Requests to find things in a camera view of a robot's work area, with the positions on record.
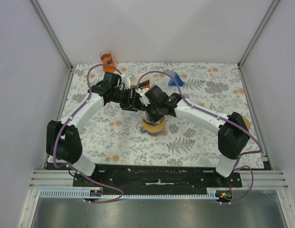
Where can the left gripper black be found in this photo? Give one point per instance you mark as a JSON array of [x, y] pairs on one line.
[[134, 104]]

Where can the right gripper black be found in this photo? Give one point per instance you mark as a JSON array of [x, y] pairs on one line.
[[153, 118]]

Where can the grey glass mug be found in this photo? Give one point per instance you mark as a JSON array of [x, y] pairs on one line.
[[152, 130]]

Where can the coffee filter box orange black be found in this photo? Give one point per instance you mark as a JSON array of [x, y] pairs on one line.
[[144, 82]]

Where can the blue plastic dripper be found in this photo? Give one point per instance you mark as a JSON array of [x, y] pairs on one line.
[[175, 80]]

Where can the orange glass carafe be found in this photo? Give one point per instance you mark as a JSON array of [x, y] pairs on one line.
[[107, 60]]

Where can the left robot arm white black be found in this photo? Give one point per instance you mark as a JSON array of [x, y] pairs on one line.
[[63, 140]]

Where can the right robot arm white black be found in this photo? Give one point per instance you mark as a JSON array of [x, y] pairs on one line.
[[231, 130]]

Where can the floral tablecloth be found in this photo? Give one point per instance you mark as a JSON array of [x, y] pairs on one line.
[[113, 135]]

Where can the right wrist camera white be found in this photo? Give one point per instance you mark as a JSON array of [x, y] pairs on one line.
[[142, 95]]

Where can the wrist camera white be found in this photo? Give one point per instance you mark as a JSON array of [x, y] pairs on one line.
[[126, 81], [142, 95]]

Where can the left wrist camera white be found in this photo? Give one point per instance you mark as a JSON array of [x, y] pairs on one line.
[[126, 81]]

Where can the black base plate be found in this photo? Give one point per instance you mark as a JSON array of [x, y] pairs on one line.
[[123, 175]]

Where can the white cable duct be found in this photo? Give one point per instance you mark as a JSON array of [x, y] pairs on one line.
[[97, 194]]

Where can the aluminium rail front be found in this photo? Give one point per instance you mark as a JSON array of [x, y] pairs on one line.
[[51, 179]]

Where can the left aluminium frame post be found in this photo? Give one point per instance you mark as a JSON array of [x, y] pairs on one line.
[[50, 31]]

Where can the aluminium frame post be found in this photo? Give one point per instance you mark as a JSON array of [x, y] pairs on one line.
[[50, 31], [263, 23]]

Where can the right aluminium frame post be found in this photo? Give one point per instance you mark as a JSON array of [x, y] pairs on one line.
[[263, 23]]

